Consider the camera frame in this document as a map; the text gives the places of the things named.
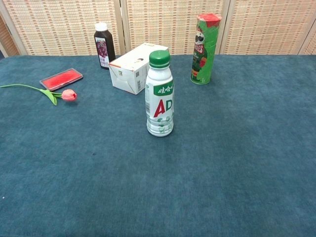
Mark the artificial pink tulip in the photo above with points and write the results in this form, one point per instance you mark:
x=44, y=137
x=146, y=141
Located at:
x=69, y=95

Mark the green screw bottle cap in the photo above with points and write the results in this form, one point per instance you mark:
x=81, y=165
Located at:
x=159, y=58

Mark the white plastic drink bottle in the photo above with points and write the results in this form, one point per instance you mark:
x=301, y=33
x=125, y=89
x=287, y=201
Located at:
x=158, y=81

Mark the green Pringles can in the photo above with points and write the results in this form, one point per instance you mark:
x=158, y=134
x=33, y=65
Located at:
x=205, y=49

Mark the dark juice bottle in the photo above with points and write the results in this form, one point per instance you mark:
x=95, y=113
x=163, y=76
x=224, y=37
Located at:
x=105, y=49

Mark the white cardboard box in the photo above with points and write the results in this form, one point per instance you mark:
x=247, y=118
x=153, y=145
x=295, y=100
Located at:
x=128, y=74

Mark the red ink pad case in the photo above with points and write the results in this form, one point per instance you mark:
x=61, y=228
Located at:
x=61, y=79

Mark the woven bamboo folding screen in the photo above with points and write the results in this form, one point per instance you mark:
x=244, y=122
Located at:
x=61, y=24

